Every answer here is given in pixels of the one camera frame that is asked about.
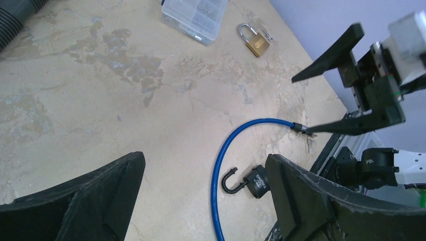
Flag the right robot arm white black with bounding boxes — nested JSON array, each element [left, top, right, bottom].
[[292, 23, 425, 190]]

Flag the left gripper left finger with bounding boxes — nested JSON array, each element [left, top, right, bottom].
[[1, 152, 146, 240]]

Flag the black padlock with key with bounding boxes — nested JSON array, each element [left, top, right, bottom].
[[221, 165, 270, 199]]

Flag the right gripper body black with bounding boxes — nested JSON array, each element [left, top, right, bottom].
[[339, 42, 403, 115]]

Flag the blue cable lock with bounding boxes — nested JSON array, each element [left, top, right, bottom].
[[210, 118, 313, 240]]

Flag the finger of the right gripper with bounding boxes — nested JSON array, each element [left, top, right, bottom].
[[306, 108, 404, 136], [291, 23, 364, 83]]

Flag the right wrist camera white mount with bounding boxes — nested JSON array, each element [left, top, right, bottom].
[[388, 10, 425, 84]]

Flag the clear plastic organizer box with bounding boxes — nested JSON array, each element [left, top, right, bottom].
[[161, 0, 228, 46]]

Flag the small silver keys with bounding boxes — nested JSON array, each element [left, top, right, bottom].
[[306, 134, 316, 154]]

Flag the brass padlock silver shackle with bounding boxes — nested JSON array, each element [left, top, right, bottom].
[[238, 23, 270, 58]]

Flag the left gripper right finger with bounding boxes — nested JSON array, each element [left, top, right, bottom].
[[265, 154, 425, 240]]

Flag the black corrugated hose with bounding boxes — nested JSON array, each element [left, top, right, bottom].
[[0, 0, 51, 52]]

